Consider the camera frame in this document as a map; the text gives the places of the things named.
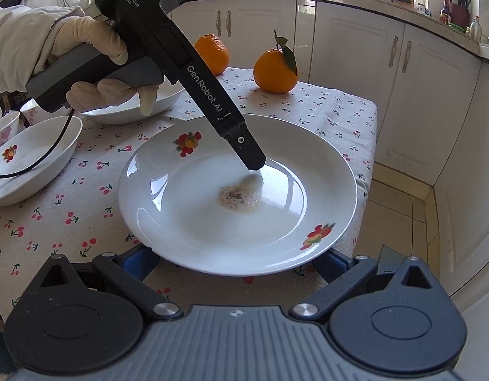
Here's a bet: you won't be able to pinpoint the white plate with fruit print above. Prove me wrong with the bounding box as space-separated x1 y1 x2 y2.
118 115 358 277

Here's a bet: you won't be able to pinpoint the orange without leaf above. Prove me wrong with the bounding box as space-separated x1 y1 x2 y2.
195 34 230 76

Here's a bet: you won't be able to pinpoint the cherry print tablecloth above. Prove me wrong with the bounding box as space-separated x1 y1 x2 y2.
0 68 378 318

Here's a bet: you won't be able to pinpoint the white kitchen cabinets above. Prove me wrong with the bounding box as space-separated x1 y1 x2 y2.
172 0 489 293

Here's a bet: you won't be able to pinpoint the white bowl pink flower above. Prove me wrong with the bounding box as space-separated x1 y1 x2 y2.
0 111 22 147

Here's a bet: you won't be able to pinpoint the knife block with knives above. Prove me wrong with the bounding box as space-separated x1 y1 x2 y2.
448 0 472 29

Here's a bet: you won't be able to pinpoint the white shallow dish fruit print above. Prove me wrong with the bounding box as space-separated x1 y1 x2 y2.
0 116 83 206

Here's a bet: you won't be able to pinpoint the black cable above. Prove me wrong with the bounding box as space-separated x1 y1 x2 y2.
0 107 77 180

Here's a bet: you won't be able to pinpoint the large white dish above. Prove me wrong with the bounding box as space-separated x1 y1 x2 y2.
80 74 187 127

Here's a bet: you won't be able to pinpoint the white sleeved left forearm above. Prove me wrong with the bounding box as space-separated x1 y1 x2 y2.
0 5 85 94

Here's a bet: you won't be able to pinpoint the orange with green leaf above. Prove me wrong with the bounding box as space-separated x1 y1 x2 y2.
253 33 299 95

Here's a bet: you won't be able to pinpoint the white gloved left hand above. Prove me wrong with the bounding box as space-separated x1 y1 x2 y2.
49 15 159 118

